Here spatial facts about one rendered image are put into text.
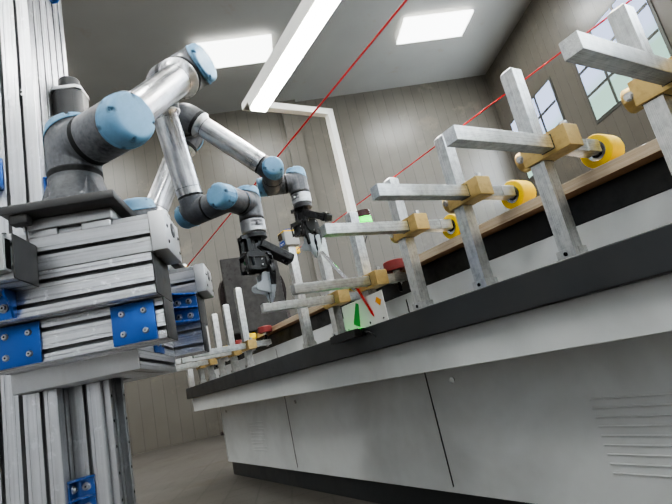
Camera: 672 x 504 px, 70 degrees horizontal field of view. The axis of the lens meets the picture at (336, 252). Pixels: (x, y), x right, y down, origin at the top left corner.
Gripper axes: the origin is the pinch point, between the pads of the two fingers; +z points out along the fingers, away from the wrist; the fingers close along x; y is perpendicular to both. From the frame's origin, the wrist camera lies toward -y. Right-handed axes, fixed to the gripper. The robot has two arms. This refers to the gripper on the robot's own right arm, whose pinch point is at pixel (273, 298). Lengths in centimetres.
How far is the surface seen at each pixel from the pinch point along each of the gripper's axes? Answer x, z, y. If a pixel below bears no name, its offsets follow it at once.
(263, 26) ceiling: -426, -504, -261
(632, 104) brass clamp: 93, -10, -36
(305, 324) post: -53, 3, -37
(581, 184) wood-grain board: 70, -5, -52
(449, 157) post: 48, -23, -36
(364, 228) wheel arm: 26.5, -11.5, -19.0
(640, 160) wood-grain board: 84, -5, -53
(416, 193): 52, -11, -17
